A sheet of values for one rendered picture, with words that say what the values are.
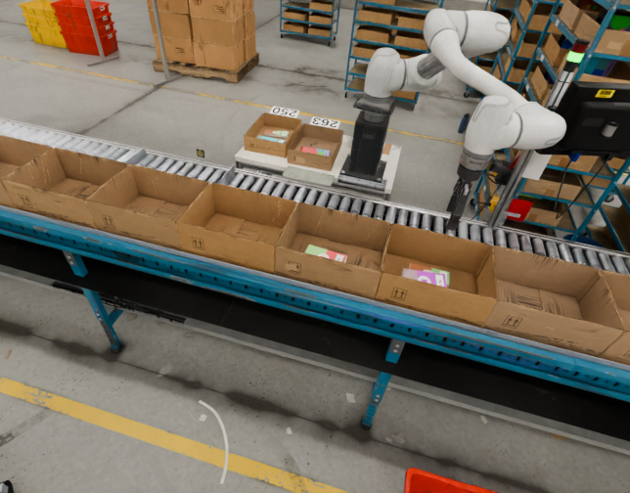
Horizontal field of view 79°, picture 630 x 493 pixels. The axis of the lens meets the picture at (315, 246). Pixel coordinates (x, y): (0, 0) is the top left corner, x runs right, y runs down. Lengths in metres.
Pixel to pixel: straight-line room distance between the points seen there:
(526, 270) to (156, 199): 1.64
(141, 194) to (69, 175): 0.38
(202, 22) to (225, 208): 4.33
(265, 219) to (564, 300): 1.27
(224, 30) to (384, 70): 3.86
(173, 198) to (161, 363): 0.98
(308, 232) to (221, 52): 4.45
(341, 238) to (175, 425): 1.25
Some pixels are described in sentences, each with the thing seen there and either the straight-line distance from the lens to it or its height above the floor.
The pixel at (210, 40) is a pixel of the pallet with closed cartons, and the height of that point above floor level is 0.49.
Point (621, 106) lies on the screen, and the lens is 1.97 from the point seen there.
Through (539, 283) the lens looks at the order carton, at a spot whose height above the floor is 0.92.
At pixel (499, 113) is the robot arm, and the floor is 1.59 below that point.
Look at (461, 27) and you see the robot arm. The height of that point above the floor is 1.68.
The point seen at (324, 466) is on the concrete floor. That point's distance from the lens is 2.10.
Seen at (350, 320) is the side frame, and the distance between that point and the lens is 1.51.
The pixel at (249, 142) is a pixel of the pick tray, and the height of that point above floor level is 0.81.
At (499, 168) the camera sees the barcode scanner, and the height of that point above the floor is 1.07.
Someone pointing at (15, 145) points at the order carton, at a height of 1.01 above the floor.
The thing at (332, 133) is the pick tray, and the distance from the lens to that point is 2.71.
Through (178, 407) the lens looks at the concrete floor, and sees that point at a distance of 2.25.
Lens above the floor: 1.99
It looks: 42 degrees down
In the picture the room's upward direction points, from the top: 6 degrees clockwise
